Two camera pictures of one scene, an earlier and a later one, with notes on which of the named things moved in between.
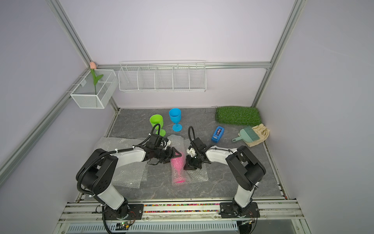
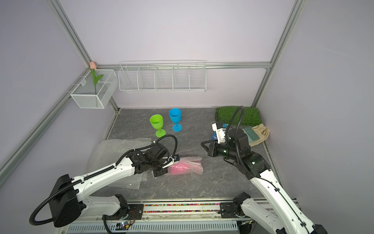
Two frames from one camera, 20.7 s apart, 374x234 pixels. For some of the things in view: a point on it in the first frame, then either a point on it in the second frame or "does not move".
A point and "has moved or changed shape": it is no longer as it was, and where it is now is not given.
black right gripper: x=188 y=165 to x=212 y=150
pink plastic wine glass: x=178 y=176 has moved or changed shape
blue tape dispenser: x=217 y=134 does not move
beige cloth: x=263 y=132 does not move
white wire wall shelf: x=162 y=76 does not move
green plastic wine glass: x=158 y=119 does not move
